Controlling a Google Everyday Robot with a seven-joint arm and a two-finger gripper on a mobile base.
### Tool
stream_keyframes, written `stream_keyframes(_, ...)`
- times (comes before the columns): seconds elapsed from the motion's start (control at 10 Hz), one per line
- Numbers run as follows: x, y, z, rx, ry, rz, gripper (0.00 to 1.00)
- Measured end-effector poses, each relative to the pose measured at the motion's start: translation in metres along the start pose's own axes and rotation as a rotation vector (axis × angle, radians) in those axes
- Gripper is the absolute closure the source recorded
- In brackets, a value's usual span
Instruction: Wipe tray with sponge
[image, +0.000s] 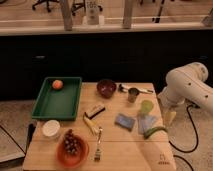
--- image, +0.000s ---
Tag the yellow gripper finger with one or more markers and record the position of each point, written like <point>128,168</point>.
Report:
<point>169,117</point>

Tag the blue sponge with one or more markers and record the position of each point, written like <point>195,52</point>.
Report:
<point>125,121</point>

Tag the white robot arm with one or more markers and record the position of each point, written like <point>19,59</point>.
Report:
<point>186,82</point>

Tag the green plastic tray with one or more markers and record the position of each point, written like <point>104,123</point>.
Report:
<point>58,104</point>

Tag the green vegetable toy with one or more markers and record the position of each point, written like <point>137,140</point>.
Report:
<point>153,130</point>

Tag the green plastic cup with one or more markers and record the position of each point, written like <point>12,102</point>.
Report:
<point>146,106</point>

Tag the light blue cloth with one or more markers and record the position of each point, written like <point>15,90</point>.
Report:
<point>145,122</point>

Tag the metal cup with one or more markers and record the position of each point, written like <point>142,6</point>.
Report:
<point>133,94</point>

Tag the dark red bowl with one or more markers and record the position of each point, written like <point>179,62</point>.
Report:
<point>106,88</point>

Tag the black eraser brush block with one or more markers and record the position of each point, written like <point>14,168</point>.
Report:
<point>91,113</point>

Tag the yellow banana toy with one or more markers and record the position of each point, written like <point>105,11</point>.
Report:
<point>92,126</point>

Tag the metal fork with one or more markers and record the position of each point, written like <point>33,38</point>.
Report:
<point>98,150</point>

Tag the purple grapes bunch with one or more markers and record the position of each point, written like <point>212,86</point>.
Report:
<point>70,143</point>

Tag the orange plate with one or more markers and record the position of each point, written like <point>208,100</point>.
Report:
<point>72,161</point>

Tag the orange fruit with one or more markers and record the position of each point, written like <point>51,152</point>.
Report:
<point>57,84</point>

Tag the white round container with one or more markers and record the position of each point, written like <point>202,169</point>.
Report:
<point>51,129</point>

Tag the white box on counter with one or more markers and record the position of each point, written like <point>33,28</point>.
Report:
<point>92,12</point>

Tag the black office chair base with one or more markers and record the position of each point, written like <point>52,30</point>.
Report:
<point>47,2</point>

